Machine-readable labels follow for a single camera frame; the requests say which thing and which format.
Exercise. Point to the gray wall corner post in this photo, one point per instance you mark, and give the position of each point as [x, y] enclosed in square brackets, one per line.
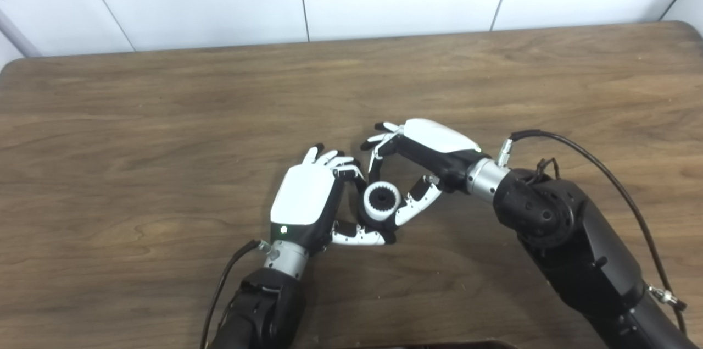
[16, 35]

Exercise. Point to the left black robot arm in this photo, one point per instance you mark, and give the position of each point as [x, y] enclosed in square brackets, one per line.
[269, 305]

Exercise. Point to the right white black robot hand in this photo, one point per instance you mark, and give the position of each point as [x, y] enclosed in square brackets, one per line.
[439, 140]

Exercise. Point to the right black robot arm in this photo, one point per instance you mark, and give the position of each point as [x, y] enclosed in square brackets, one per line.
[571, 239]

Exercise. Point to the round black part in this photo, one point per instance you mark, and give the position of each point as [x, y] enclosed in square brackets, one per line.
[382, 200]

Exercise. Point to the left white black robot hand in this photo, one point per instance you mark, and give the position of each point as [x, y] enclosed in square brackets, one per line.
[302, 200]

